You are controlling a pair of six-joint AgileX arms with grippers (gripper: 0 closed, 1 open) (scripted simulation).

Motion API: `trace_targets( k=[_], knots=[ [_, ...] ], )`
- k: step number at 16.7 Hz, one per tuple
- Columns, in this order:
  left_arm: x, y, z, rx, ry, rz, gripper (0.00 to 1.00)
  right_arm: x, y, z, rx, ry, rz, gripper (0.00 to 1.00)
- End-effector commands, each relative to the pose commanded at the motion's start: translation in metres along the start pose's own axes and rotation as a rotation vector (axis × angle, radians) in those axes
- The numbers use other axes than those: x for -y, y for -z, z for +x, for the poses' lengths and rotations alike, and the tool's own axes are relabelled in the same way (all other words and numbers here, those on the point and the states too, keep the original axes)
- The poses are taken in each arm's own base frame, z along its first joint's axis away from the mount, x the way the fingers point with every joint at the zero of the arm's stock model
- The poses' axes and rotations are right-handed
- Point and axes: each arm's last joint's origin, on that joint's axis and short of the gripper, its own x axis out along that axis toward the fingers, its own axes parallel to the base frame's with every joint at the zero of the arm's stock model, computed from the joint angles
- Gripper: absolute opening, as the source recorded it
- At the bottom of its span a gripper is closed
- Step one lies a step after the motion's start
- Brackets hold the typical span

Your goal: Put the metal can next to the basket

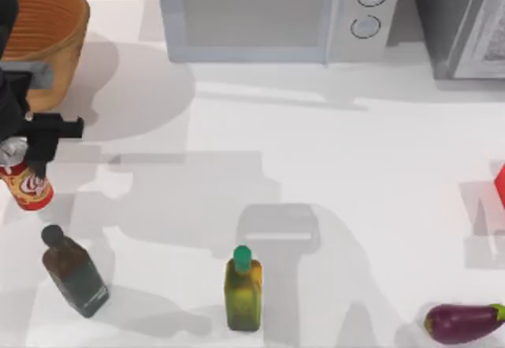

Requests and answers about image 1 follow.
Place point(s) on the red and white can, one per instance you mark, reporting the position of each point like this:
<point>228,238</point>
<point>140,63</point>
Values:
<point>31,190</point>

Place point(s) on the pale grey rounded box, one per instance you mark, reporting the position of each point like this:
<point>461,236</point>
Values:
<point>39,75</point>

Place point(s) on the brown wicker basket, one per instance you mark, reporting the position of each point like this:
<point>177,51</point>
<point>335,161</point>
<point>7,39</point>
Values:
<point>47,32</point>

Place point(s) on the dark bottle with black cap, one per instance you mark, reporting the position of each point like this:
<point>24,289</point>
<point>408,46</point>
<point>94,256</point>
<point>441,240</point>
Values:
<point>75,277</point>

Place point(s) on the yellow bottle with green cap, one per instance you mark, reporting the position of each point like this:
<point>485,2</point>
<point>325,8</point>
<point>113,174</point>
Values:
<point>244,296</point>

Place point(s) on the pale microwave oven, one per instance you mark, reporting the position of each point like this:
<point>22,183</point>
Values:
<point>252,12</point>

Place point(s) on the purple eggplant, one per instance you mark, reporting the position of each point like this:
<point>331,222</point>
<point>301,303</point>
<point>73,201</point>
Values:
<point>461,322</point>

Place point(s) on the grey cabinet door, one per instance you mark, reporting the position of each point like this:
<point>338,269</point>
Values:
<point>479,28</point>

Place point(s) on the red box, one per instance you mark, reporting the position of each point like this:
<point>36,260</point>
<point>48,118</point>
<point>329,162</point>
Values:
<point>501,186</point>

